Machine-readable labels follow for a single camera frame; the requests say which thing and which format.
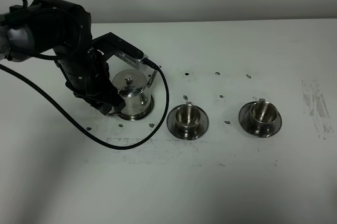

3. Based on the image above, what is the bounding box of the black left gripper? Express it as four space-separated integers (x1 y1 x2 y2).
55 46 126 115

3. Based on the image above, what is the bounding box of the stainless steel teapot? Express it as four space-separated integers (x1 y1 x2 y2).
112 69 157 114

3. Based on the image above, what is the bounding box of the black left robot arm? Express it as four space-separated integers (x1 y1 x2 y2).
1 0 125 115

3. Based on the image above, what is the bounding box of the steel teapot saucer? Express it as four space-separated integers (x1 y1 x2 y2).
118 96 154 121

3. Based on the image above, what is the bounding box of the left stainless steel teacup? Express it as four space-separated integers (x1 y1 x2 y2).
175 102 201 133

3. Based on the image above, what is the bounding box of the stainless steel teacup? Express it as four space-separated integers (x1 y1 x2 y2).
175 102 201 133
249 99 278 130

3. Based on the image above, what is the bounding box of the right stainless steel teacup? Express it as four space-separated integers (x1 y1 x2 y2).
249 99 278 130

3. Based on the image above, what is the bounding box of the left steel cup saucer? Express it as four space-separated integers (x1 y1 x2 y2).
166 104 209 140

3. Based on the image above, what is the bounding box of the steel cup saucer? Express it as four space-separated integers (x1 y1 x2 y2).
166 104 209 140
239 101 282 138

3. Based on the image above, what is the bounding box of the right steel cup saucer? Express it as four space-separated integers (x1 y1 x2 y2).
239 101 282 138

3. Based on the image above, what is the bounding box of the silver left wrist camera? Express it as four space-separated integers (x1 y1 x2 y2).
92 32 150 71

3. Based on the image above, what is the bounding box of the black left camera cable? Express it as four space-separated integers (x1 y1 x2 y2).
0 0 169 151

